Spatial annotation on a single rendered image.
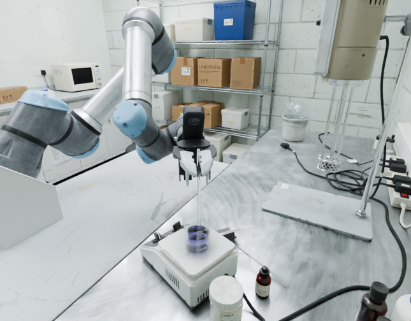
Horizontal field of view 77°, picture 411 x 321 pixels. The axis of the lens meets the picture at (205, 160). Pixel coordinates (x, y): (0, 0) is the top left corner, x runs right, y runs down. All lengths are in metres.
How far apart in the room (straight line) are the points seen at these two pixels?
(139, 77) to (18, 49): 2.86
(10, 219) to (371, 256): 0.89
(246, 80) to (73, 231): 2.15
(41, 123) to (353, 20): 0.81
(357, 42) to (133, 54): 0.54
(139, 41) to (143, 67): 0.09
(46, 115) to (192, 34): 2.16
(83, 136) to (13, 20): 2.70
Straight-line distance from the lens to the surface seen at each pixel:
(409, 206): 1.02
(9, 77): 3.46
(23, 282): 0.72
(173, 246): 0.56
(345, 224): 0.84
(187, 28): 2.85
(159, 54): 0.95
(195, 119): 0.55
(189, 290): 0.53
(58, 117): 0.86
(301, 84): 2.85
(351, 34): 0.72
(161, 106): 3.11
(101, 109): 0.93
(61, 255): 0.75
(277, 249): 0.70
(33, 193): 0.81
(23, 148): 0.82
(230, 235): 0.69
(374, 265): 0.75
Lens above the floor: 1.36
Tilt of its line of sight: 24 degrees down
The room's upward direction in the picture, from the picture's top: straight up
